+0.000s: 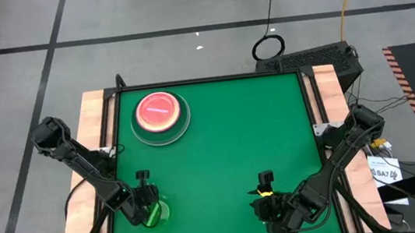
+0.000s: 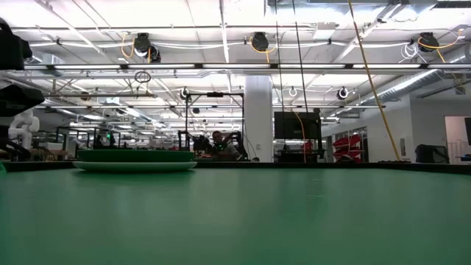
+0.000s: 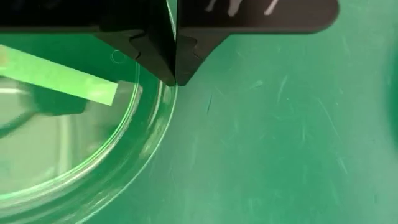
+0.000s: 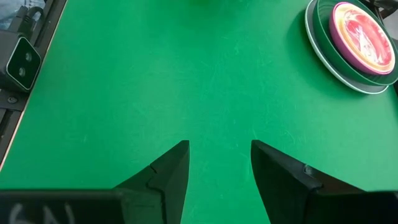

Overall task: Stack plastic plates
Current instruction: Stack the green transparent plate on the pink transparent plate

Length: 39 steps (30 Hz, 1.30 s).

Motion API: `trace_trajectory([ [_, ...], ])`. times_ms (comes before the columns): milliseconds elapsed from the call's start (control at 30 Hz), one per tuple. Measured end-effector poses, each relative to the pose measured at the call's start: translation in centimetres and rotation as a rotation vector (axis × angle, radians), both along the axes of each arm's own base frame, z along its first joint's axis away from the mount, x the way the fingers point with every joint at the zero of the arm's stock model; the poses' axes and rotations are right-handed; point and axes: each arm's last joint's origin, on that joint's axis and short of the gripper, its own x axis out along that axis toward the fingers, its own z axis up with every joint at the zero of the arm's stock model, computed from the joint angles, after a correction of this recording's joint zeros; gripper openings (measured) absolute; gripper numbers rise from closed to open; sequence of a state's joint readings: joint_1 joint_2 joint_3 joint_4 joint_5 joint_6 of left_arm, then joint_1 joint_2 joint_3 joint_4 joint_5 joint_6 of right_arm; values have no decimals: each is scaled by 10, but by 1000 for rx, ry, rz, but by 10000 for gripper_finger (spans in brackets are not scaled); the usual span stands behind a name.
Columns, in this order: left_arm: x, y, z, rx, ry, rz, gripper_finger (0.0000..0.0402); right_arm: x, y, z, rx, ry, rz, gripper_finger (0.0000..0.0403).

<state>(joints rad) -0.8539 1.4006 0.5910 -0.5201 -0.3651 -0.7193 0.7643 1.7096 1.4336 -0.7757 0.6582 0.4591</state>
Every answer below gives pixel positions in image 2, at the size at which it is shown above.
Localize person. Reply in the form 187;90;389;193
210;130;242;162

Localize white building column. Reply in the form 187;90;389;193
244;75;275;163

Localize black monitor screen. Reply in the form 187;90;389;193
273;111;322;141

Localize ceiling light strip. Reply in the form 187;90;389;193
278;63;347;70
352;63;422;70
127;63;196;70
202;63;272;70
54;63;123;71

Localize green table mat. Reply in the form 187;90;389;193
0;167;471;265

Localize light blue large plate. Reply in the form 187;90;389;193
72;160;199;174

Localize red storage bins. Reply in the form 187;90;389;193
332;134;364;162

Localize black bag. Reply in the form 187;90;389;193
414;144;450;164

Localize black metal rig frame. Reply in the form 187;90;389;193
185;91;247;162

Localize thin black cable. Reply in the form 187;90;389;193
274;0;286;113

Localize black ceiling cable reel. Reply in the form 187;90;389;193
418;32;439;53
251;31;270;53
132;32;162;63

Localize black cable with coil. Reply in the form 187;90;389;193
292;0;309;116

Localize yellow cable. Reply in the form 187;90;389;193
347;0;403;162

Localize silver air duct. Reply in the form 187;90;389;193
362;43;471;106

